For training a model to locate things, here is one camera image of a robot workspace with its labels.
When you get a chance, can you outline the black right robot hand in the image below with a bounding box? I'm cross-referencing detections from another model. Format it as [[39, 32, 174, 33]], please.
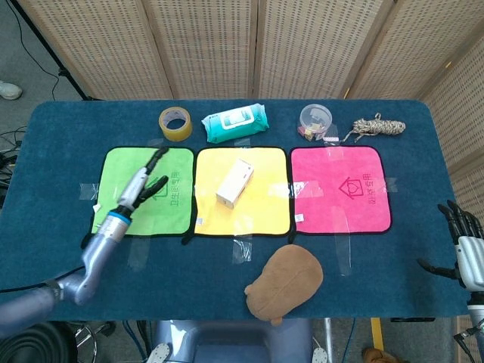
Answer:
[[417, 199, 484, 292]]

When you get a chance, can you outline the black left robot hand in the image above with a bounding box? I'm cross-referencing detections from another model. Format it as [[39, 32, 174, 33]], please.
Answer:
[[116, 146, 170, 213]]

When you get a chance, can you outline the small white box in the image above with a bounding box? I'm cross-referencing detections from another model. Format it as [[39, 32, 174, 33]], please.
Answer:
[[215, 157, 255, 209]]

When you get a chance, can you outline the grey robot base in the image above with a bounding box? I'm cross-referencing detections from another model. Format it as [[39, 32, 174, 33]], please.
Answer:
[[154, 318, 315, 363]]

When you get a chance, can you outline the green microfiber cloth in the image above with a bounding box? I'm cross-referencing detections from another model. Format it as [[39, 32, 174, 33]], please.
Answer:
[[90, 146, 195, 237]]

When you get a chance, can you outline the clear tape strip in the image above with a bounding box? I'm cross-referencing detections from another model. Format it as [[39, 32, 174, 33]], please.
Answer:
[[231, 237, 253, 265], [334, 234, 355, 276], [127, 236, 152, 271]]

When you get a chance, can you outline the yellowish packing tape roll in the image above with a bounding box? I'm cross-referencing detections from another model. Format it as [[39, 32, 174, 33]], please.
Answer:
[[158, 106, 194, 143]]

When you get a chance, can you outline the teal wet wipes pack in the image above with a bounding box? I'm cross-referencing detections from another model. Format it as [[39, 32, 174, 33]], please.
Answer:
[[200, 102, 270, 144]]

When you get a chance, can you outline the blue table cloth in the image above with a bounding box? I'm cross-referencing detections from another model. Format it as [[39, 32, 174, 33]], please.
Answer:
[[0, 98, 472, 321]]

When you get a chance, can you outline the yellow bar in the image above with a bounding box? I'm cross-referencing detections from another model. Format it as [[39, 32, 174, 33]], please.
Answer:
[[371, 317, 383, 352]]

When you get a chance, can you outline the yellow microfiber cloth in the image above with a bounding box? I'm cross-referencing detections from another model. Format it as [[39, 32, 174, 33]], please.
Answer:
[[181, 146, 292, 246]]

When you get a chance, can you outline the brown furry object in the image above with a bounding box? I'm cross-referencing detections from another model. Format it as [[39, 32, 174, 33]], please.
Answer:
[[361, 346, 398, 363]]

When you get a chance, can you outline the black tripod stand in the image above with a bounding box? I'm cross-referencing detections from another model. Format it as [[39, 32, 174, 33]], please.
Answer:
[[7, 0, 101, 101]]

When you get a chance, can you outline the pink microfiber cloth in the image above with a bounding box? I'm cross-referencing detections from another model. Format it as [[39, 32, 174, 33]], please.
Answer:
[[287, 145, 393, 243]]

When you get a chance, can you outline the woven folding screen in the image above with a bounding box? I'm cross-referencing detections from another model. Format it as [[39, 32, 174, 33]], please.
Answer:
[[17, 0, 484, 363]]

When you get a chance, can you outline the brown plush toy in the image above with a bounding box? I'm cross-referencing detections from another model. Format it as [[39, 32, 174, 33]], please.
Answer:
[[244, 244, 324, 327]]

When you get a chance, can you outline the clear round plastic jar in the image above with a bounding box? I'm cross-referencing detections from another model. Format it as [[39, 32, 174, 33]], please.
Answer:
[[297, 104, 334, 143]]

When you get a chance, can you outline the black cable bundle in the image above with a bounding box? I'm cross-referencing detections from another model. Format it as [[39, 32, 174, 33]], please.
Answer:
[[0, 127, 28, 192]]

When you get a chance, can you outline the striped rope bundle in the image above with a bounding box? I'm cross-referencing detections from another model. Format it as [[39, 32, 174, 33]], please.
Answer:
[[342, 112, 407, 144]]

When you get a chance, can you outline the black corrugated hose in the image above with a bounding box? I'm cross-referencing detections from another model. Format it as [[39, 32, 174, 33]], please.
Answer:
[[0, 321, 79, 363]]

